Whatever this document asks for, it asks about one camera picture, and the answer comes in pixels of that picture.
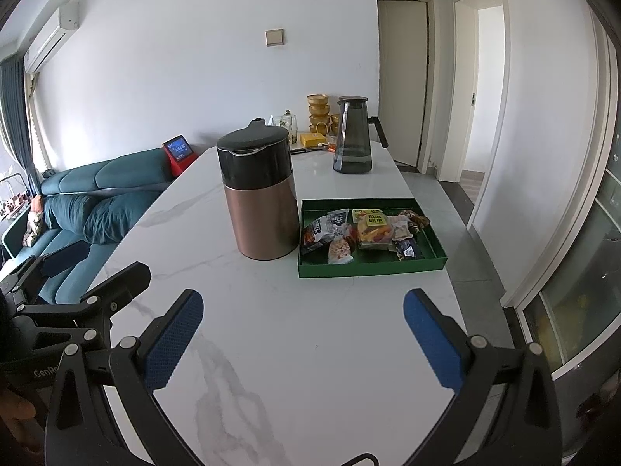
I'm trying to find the black snack packet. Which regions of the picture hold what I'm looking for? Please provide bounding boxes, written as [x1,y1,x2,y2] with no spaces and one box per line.
[393,238,423,261]

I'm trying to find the clear pink candy packet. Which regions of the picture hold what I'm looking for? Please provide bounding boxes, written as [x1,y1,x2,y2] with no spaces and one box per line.
[389,214,413,242]

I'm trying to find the dried fruit vegetable bag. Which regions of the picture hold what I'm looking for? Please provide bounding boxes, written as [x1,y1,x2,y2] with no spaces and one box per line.
[352,208,393,249]

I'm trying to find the cream small snack packet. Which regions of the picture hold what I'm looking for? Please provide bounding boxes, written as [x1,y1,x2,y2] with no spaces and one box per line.
[327,238,354,265]

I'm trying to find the white blue snack packet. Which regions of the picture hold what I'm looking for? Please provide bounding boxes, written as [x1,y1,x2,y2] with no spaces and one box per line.
[327,208,350,239]

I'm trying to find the chocolate wafer packet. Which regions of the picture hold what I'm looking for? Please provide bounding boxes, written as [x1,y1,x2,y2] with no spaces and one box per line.
[301,215,335,254]

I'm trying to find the person hand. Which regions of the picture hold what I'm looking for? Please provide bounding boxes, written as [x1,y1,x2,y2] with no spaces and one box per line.
[0,389,36,427]

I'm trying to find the patterned pillow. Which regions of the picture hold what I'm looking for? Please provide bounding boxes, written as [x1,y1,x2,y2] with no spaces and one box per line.
[22,195,44,247]

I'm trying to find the teal cushion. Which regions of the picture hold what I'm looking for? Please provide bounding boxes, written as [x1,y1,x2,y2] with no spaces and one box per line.
[83,190,160,245]

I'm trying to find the teal sofa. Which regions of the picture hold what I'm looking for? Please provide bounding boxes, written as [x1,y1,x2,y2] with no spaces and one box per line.
[1,148,173,305]

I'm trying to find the green tray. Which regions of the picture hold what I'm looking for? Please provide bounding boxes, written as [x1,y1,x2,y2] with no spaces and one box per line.
[298,198,448,278]

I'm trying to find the red smart display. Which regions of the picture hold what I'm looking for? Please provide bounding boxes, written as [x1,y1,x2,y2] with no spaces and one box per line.
[162,135,199,178]

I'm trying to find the copper thermos jug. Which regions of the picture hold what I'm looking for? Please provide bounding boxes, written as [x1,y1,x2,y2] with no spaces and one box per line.
[217,118,300,261]

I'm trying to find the smoky glass pitcher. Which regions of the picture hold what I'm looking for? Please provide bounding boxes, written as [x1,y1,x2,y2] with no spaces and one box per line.
[333,96,389,175]

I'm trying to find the blue curtain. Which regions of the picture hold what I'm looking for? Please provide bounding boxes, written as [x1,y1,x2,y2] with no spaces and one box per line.
[1,54,40,196]

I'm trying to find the glass jar with lid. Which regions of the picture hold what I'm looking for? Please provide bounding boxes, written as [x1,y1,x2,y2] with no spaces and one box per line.
[269,110,298,145]

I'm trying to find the stacked gold bowls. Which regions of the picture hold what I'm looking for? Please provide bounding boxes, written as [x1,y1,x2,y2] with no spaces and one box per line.
[306,94,341,136]

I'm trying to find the white air conditioner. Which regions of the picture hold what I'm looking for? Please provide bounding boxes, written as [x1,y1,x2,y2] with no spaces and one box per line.
[24,2,80,75]

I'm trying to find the white door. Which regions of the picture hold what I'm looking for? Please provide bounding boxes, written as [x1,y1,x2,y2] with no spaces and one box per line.
[378,0,428,167]

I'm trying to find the wall switch panel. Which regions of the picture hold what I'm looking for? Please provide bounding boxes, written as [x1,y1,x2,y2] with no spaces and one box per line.
[265,28,285,46]

